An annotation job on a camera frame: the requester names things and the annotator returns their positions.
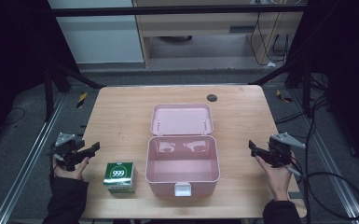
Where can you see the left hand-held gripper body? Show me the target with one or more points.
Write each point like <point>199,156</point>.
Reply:
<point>66,151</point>

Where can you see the yellow and black tape strip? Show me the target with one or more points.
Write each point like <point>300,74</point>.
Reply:
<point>81,100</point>
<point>283,97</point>

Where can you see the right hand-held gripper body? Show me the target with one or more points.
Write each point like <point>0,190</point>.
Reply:
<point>280,149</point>

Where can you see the green and white medicine box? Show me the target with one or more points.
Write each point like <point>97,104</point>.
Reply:
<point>120,177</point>

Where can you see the light wooden desk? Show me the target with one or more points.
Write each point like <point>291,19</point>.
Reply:
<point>199,26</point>

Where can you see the person's left hand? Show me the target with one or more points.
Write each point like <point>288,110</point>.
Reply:
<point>74,171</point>

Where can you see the black horizontal frame bar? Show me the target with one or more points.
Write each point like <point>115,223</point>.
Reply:
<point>174,10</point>

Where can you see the black metal stand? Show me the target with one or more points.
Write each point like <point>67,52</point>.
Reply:
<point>56,79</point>
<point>298,77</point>

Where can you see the metal floor rail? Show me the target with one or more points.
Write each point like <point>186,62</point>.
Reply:
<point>332,174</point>
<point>28,158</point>

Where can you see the person's right hand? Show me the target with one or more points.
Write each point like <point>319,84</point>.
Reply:
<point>275,180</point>

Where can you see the pink plastic box with lid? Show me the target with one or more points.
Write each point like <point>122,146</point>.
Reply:
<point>182,158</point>

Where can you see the white plug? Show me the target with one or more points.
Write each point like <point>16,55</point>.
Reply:
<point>271,64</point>

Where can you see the dark curtain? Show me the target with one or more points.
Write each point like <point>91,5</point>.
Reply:
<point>15,62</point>
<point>345,77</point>

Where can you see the white cabinet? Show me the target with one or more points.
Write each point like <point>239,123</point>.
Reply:
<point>101,37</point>

